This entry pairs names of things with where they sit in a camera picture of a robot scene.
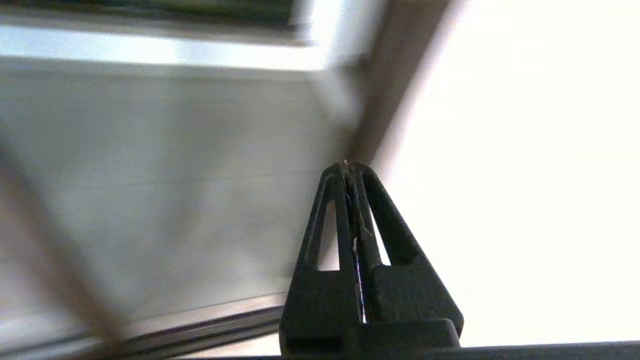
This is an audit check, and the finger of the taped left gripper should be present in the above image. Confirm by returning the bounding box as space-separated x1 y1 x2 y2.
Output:
346 161 464 350
279 162 363 352

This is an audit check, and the brown framed sliding glass door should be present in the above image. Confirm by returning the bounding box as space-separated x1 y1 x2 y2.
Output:
0 140 131 351

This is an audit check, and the black balcony railing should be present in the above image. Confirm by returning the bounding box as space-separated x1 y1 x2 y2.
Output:
0 0 297 27

